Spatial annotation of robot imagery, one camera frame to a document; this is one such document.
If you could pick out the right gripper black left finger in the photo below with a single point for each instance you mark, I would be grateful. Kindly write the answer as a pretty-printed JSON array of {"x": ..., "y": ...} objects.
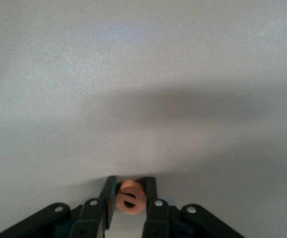
[{"x": 108, "y": 198}]

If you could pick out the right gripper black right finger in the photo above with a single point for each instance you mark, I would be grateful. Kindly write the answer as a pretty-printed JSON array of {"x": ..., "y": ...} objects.
[{"x": 156, "y": 215}]

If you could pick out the orange foam letter e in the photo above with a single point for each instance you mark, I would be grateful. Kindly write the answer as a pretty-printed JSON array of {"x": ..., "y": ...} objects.
[{"x": 133, "y": 208}]

